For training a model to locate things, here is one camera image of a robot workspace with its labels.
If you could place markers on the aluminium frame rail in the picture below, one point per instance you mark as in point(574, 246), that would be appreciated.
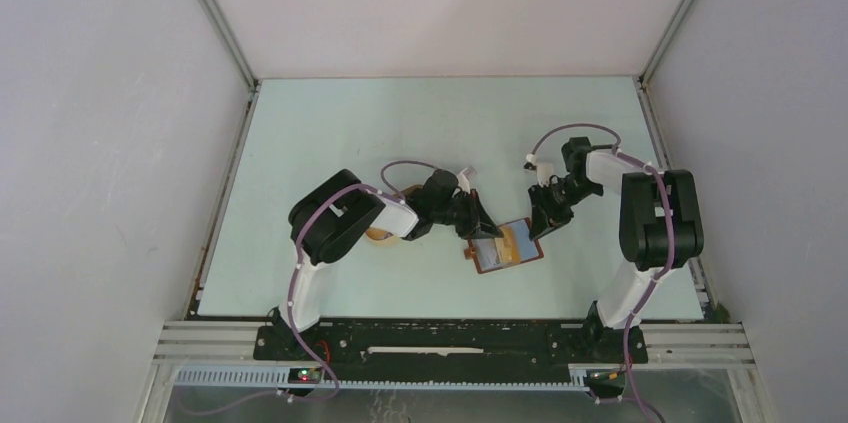
point(221, 353)

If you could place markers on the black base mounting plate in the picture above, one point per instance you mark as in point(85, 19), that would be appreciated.
point(470, 351)

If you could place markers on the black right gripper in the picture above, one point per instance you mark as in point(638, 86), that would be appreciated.
point(543, 213)

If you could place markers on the beige plastic card tray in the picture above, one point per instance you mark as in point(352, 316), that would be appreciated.
point(395, 221)

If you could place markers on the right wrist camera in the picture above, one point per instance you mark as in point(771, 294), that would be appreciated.
point(544, 171)

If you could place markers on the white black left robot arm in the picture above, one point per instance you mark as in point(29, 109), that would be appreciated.
point(329, 221)

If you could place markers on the orange VIP card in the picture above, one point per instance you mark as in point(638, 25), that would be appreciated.
point(515, 246)

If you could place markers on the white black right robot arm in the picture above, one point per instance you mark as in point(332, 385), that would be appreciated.
point(660, 227)

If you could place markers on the silver VIP diamond card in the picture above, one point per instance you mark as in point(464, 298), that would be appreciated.
point(485, 255)

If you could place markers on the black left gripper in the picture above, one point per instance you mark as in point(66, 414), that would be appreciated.
point(477, 223)

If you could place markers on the brown leather card holder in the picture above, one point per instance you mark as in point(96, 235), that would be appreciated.
point(540, 254)

